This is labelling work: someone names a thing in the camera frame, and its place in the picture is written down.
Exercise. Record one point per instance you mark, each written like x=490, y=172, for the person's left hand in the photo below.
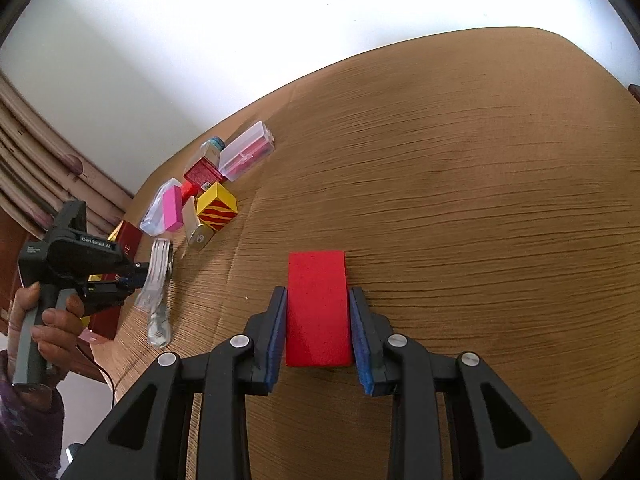
x=55, y=325

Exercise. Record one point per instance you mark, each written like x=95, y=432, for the beige patterned curtain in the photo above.
x=45, y=160

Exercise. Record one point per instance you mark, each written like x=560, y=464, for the clear box with red contents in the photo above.
x=246, y=152

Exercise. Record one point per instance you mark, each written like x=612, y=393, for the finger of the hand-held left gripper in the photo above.
x=134, y=270
x=107, y=296

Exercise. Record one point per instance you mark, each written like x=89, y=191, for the pink block in plastic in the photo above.
x=152, y=215

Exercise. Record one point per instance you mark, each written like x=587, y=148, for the small orange-red box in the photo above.
x=189, y=190

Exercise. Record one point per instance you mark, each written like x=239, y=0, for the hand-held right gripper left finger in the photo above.
x=276, y=332

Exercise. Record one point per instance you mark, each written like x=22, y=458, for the clear plastic blister pack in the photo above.
x=156, y=280

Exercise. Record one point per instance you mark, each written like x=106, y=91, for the red carton with label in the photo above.
x=202, y=172

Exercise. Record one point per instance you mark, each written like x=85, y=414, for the bottle with blue cap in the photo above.
x=214, y=146

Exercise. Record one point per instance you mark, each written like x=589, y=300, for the red foam block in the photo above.
x=316, y=305

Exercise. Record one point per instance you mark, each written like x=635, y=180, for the yellow red striped box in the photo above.
x=216, y=207

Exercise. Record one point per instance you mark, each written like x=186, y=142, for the person's left forearm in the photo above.
x=27, y=425

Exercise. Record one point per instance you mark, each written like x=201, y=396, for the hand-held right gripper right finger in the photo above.
x=361, y=340

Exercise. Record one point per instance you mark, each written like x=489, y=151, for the gold metallic box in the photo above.
x=196, y=227

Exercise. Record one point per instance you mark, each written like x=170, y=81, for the brown wooden door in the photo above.
x=10, y=250

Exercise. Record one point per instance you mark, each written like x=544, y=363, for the red and gold box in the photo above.
x=131, y=240

